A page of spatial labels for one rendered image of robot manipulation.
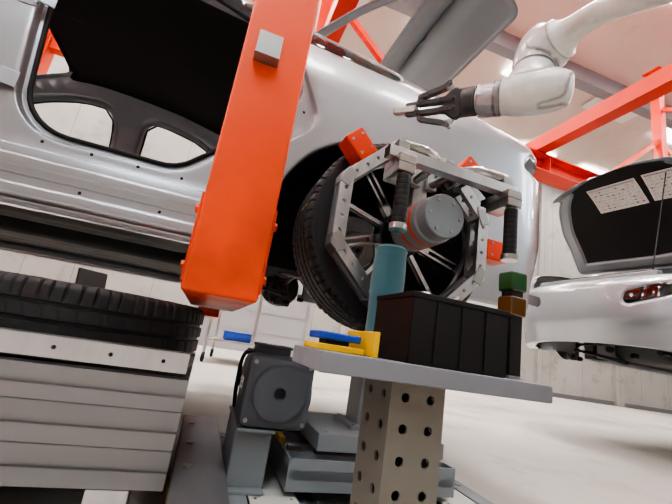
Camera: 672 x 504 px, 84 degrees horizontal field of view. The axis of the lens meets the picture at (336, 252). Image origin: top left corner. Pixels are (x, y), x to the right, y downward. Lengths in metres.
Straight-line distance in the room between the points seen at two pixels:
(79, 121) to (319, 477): 9.72
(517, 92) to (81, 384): 1.14
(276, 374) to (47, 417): 0.46
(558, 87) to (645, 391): 14.93
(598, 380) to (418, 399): 13.57
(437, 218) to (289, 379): 0.58
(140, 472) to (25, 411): 0.25
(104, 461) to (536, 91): 1.21
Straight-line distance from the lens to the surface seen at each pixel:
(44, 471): 0.98
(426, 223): 1.04
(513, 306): 0.82
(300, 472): 1.09
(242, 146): 0.92
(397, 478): 0.66
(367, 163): 1.19
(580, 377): 13.63
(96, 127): 10.15
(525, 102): 1.04
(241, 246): 0.84
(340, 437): 1.14
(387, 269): 0.97
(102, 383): 0.93
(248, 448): 1.08
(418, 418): 0.66
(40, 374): 0.95
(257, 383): 0.99
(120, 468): 0.96
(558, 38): 1.14
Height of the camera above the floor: 0.46
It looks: 14 degrees up
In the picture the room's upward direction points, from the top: 9 degrees clockwise
